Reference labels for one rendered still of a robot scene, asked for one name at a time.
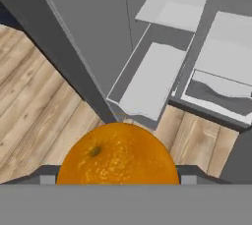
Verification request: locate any grey fridge door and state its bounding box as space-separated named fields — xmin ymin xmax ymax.
xmin=0 ymin=0 xmax=165 ymax=125

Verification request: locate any orange fruit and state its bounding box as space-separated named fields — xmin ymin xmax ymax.
xmin=55 ymin=121 xmax=181 ymax=186

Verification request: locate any small white door bin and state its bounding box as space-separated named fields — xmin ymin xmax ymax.
xmin=135 ymin=0 xmax=217 ymax=33

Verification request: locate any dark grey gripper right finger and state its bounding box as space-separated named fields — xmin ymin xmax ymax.
xmin=175 ymin=164 xmax=231 ymax=186

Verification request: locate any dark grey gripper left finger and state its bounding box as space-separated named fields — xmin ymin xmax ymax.
xmin=0 ymin=164 xmax=62 ymax=186

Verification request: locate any grey freezer drawer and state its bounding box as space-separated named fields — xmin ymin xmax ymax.
xmin=167 ymin=67 xmax=252 ymax=135

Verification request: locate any large white door bin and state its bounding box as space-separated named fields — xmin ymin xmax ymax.
xmin=105 ymin=22 xmax=197 ymax=131

